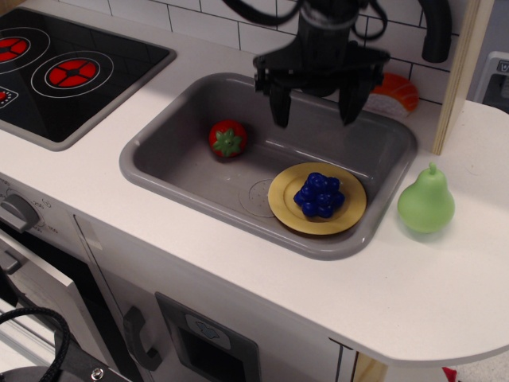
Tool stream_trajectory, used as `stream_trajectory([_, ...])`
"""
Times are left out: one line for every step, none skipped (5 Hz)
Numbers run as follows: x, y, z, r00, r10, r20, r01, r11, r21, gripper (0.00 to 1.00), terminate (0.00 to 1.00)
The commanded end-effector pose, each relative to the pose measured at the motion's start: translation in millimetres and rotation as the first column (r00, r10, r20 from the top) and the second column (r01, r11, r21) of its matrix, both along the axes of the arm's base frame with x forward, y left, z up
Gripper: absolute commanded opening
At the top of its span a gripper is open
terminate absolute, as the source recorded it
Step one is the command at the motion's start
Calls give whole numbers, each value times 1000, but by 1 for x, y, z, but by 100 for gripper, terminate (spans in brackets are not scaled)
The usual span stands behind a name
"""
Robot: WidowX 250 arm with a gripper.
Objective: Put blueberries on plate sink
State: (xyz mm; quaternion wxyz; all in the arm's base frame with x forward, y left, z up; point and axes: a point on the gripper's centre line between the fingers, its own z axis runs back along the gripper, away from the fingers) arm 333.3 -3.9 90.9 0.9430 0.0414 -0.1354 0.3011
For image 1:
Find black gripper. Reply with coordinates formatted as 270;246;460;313
253;11;390;128

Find blue toy blueberries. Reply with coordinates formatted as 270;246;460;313
293;172;346;219

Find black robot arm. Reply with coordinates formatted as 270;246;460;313
226;1;390;127

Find yellow toy plate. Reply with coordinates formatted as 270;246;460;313
268;162;367;236

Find grey toy sink basin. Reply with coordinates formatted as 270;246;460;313
120;73;417;260

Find salmon sushi toy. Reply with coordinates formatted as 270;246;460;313
363;72;419;118

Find red toy strawberry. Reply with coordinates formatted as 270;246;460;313
208;119;247;158

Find dark grey toy faucet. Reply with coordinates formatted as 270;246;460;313
418;0;453;64

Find green toy pear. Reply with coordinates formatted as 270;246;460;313
397;162;455;234

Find grey appliance in background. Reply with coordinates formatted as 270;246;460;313
473;51;508;113

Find wooden side panel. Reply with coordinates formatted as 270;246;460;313
431;0;494;155

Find black toy stovetop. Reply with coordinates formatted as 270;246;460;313
1;8;177;151

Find grey ice dispenser panel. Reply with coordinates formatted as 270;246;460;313
155;292;262;381

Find grey oven knob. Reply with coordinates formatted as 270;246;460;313
1;194;40;233

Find white oven door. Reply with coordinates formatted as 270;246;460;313
1;232;94;350

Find grey cabinet door handle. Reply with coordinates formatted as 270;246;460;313
122;306;162;372

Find black braided cable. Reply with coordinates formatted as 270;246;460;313
0;306;72;382

